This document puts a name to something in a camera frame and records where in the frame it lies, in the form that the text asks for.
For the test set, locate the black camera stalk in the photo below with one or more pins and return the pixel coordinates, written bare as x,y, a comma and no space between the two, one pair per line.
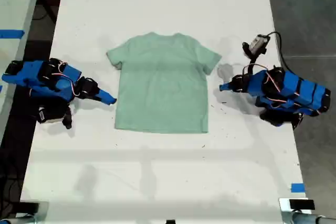
67,119
249,52

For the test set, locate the white side table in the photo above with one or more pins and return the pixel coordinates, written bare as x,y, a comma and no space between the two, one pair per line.
13,3

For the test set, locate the long blue tape strip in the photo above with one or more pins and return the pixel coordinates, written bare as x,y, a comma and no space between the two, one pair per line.
11,34

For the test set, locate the grey metal tube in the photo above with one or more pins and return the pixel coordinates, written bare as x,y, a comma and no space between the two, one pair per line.
18,220
307,218

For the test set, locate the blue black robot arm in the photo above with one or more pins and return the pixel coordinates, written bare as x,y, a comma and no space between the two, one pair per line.
296,90
36,79

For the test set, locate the short blue tape strip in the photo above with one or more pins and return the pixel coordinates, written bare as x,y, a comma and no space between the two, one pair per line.
298,187

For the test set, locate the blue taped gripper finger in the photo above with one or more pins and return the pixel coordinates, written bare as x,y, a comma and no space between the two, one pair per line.
229,89
106,95
103,100
229,84

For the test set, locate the pale green T-shirt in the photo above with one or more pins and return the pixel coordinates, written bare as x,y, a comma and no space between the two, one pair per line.
162,87

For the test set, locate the black camera box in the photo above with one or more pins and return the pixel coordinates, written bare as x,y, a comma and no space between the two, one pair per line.
48,115
258,43

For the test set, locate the white mounting plate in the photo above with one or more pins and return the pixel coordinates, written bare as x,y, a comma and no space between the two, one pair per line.
284,205

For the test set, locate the small black box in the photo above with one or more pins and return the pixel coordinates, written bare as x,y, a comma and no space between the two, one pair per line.
302,204
29,206

